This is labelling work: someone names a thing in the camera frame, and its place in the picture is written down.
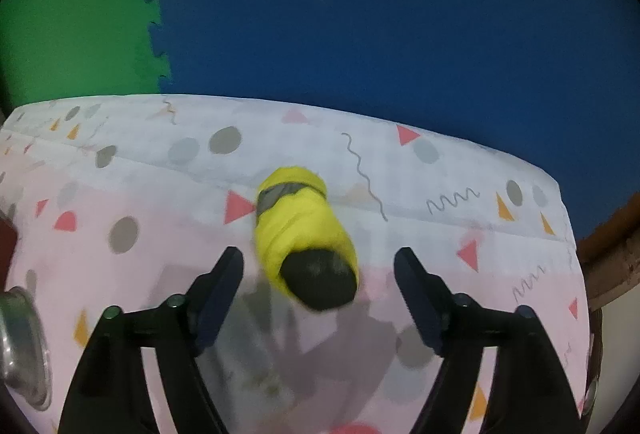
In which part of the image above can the green foam mat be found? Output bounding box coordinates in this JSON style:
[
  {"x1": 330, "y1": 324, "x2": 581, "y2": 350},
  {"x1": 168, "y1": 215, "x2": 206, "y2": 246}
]
[{"x1": 0, "y1": 0, "x2": 173, "y2": 125}]

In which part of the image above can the silver metal bowl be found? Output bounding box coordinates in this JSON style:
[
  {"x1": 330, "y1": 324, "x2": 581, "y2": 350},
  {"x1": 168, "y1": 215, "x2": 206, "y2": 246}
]
[{"x1": 0, "y1": 286, "x2": 53, "y2": 412}]

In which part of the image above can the yellow cloth black end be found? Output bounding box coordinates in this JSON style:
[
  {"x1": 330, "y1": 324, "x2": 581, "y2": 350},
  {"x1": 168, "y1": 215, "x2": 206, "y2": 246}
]
[{"x1": 252, "y1": 166, "x2": 360, "y2": 312}]

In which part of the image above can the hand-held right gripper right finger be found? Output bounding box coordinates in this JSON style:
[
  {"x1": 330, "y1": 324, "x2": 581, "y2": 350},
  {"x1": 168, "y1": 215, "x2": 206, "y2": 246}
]
[{"x1": 393, "y1": 248, "x2": 583, "y2": 434}]

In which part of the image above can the blue foam mat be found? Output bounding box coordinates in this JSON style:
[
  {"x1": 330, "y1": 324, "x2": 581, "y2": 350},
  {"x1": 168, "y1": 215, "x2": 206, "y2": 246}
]
[{"x1": 135, "y1": 0, "x2": 640, "y2": 245}]

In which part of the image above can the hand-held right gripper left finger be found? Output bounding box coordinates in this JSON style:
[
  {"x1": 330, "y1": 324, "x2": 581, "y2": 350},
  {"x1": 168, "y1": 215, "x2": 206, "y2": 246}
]
[{"x1": 57, "y1": 246, "x2": 246, "y2": 434}]

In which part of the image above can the pink patterned tablecloth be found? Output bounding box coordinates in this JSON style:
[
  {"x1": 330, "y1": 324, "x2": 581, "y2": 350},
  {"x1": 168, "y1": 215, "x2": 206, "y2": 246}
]
[{"x1": 0, "y1": 94, "x2": 593, "y2": 434}]

